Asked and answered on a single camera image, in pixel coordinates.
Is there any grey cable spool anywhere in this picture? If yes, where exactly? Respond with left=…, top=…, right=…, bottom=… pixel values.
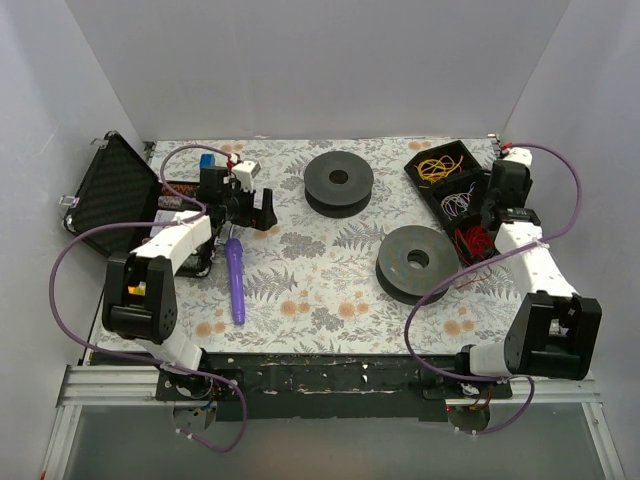
left=375, top=225, right=460, bottom=305
left=304, top=151, right=374, bottom=219

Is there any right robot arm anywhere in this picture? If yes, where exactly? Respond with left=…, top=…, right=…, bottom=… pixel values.
left=420, top=148, right=602, bottom=398

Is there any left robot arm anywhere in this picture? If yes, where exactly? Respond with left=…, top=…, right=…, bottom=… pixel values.
left=102, top=161, right=277, bottom=400

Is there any purple toy microphone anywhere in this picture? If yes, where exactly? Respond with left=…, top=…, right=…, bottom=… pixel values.
left=225, top=238, right=246, bottom=326

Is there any blue green toy block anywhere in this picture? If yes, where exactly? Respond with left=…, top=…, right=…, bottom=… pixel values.
left=199, top=153, right=216, bottom=170

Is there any floral patterned table mat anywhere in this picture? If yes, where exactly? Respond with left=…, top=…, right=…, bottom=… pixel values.
left=175, top=137, right=521, bottom=354

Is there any black poker chip case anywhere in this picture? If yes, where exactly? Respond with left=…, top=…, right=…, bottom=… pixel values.
left=63, top=131, right=213, bottom=278

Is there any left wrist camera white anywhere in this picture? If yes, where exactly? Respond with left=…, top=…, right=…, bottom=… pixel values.
left=231, top=160, right=261, bottom=193

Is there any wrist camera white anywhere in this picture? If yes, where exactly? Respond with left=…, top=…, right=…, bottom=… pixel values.
left=500, top=146, right=533, bottom=168
left=231, top=160, right=261, bottom=193

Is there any white purple wire bundle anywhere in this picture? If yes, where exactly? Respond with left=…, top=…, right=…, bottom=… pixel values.
left=441, top=182, right=479, bottom=219

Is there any red wire bundle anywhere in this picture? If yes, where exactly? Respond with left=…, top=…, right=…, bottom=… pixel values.
left=452, top=224, right=501, bottom=289

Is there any black three-compartment wire tray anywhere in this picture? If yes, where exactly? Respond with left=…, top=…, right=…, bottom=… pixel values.
left=404, top=140, right=495, bottom=266

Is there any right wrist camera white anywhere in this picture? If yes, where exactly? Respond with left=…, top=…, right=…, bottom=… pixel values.
left=500, top=146, right=533, bottom=168

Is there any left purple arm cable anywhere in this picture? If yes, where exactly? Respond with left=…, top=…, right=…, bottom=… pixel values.
left=48, top=143, right=248, bottom=454

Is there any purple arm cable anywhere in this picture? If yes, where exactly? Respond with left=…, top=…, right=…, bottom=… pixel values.
left=403, top=143, right=584, bottom=436
left=48, top=143, right=248, bottom=454

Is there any yellow wire bundle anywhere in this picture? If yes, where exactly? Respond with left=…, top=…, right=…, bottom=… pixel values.
left=417, top=153, right=465, bottom=184

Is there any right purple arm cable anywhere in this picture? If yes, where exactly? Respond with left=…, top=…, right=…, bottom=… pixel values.
left=403, top=143, right=584, bottom=436

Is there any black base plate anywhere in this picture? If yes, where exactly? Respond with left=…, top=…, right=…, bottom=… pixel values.
left=154, top=352, right=514, bottom=424

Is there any aluminium frame rail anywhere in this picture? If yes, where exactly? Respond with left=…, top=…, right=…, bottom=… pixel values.
left=54, top=365, right=625, bottom=479

